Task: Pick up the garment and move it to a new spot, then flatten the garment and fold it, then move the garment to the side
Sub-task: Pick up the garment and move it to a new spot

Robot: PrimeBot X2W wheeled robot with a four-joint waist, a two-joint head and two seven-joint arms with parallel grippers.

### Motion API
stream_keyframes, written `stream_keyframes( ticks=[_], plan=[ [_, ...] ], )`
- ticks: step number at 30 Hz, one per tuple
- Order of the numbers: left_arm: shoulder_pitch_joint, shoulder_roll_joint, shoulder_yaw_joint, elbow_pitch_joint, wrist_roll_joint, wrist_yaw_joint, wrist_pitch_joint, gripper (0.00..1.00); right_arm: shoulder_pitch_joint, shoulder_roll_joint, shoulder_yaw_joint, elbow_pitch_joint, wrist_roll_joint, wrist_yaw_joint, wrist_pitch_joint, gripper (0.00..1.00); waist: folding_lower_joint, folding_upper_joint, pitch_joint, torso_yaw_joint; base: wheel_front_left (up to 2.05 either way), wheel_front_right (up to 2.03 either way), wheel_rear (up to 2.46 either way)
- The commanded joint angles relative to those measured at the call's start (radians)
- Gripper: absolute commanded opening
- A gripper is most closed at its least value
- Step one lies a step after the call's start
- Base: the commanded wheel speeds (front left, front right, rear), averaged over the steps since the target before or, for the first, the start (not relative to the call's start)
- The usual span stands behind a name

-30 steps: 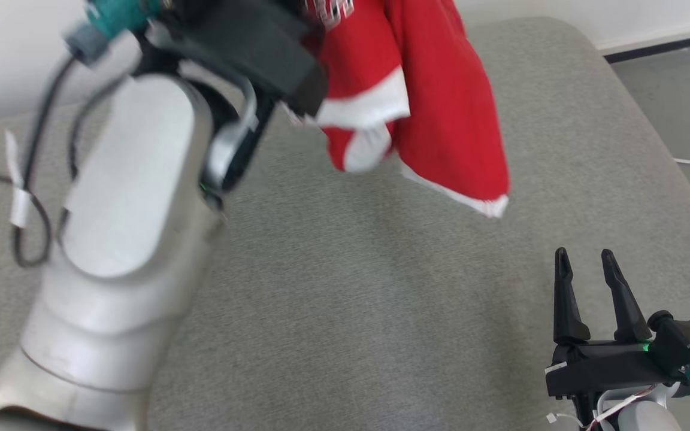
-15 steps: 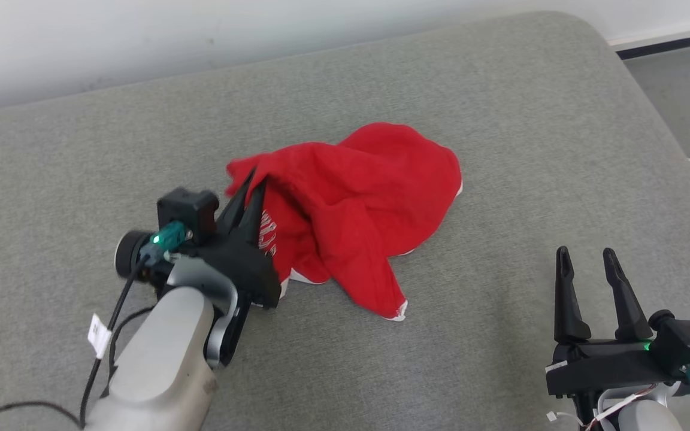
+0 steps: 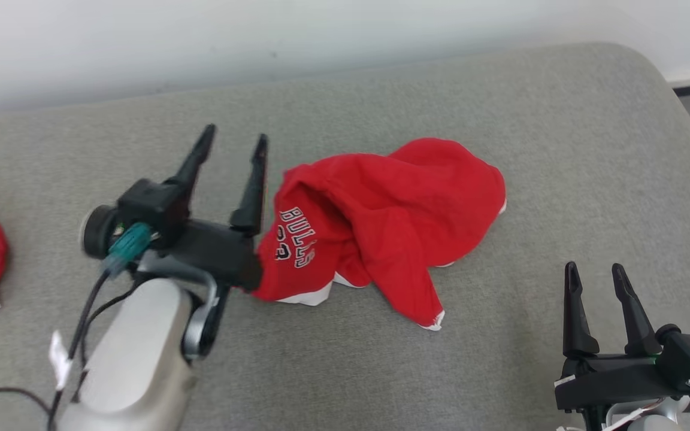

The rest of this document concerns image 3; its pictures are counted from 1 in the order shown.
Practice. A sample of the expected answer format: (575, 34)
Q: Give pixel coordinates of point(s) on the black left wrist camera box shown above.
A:
(153, 206)

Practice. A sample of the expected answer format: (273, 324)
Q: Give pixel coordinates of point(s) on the red shorts with white stripe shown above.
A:
(393, 209)

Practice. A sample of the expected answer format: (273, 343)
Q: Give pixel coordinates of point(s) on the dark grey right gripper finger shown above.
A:
(635, 323)
(575, 323)

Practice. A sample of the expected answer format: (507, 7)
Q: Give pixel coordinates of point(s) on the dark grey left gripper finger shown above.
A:
(204, 149)
(255, 197)

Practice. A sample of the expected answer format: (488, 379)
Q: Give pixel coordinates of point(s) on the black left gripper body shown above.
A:
(219, 251)

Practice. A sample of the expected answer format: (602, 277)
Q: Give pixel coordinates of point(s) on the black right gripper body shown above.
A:
(614, 377)

